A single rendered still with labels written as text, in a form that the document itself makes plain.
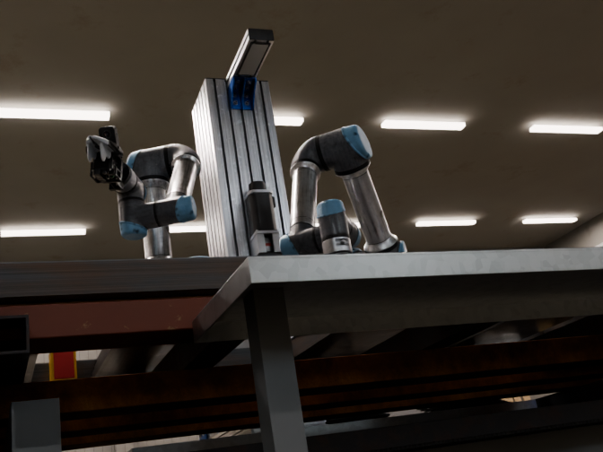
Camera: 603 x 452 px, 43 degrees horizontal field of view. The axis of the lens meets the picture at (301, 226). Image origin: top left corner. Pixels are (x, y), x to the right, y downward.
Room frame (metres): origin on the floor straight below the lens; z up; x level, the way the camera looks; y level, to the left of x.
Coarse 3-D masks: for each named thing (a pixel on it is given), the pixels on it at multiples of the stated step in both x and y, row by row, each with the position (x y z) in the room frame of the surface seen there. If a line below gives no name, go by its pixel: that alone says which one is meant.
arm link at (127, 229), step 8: (120, 200) 1.98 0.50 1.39; (128, 200) 1.98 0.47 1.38; (136, 200) 1.99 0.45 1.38; (120, 208) 1.99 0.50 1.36; (128, 208) 1.98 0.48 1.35; (136, 208) 1.98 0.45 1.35; (144, 208) 1.98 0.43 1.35; (152, 208) 1.97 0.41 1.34; (120, 216) 1.99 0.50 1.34; (128, 216) 1.98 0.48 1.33; (136, 216) 1.98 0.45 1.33; (144, 216) 1.98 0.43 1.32; (152, 216) 1.98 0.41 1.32; (120, 224) 1.99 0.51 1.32; (128, 224) 1.98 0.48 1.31; (136, 224) 1.98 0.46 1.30; (144, 224) 1.99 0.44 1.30; (152, 224) 2.00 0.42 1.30; (120, 232) 2.00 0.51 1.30; (128, 232) 1.98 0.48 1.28; (136, 232) 1.99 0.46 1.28; (144, 232) 2.00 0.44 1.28
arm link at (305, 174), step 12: (312, 144) 2.12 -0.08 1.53; (300, 156) 2.12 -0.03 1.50; (312, 156) 2.12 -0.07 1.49; (300, 168) 2.11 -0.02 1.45; (312, 168) 2.12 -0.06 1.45; (300, 180) 2.08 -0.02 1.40; (312, 180) 2.10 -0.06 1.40; (300, 192) 2.06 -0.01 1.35; (312, 192) 2.07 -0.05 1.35; (300, 204) 2.03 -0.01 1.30; (312, 204) 2.05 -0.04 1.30; (300, 216) 2.01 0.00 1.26; (312, 216) 2.03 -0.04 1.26; (300, 228) 1.99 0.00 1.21; (312, 228) 1.97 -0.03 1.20; (288, 240) 1.98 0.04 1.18; (300, 240) 1.97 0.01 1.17; (312, 240) 1.96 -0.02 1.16; (288, 252) 1.99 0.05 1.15; (300, 252) 1.99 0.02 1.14; (312, 252) 1.99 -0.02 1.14
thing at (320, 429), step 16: (528, 400) 2.27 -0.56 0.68; (400, 416) 2.10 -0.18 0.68; (416, 416) 2.12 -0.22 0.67; (432, 416) 2.14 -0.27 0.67; (448, 416) 2.16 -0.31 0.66; (464, 416) 2.18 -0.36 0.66; (320, 432) 2.00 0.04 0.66; (336, 432) 2.02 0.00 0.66; (144, 448) 1.82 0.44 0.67; (160, 448) 1.83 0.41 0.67; (176, 448) 1.85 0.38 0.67; (192, 448) 1.86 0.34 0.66; (208, 448) 1.88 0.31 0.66
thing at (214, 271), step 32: (0, 288) 0.97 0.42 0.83; (32, 288) 0.99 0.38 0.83; (64, 288) 1.00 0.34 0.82; (96, 288) 1.02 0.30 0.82; (128, 288) 1.04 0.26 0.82; (160, 288) 1.06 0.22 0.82; (192, 288) 1.08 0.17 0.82; (544, 320) 1.80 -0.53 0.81; (576, 320) 2.01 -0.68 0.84; (128, 352) 1.42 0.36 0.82; (160, 352) 1.47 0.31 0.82; (320, 352) 1.74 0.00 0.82; (352, 352) 1.81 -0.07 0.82
